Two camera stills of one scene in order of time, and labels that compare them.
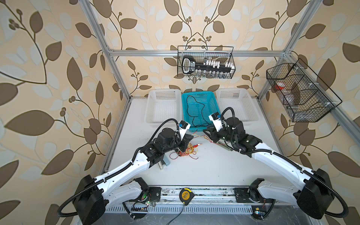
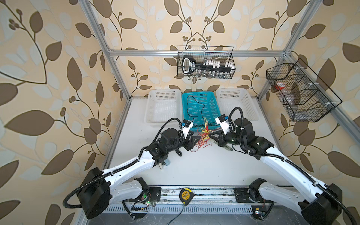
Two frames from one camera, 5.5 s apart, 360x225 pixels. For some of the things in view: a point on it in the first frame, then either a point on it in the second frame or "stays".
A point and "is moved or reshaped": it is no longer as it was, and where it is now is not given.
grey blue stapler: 165,161 stays
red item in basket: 279,87 stays
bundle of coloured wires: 190,150 is moved or reshaped
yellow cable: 191,149 is moved or reshaped
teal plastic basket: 197,106 stays
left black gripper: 185,140 stays
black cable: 204,124 → 198,102
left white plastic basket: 163,104 stays
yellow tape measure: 186,195 stays
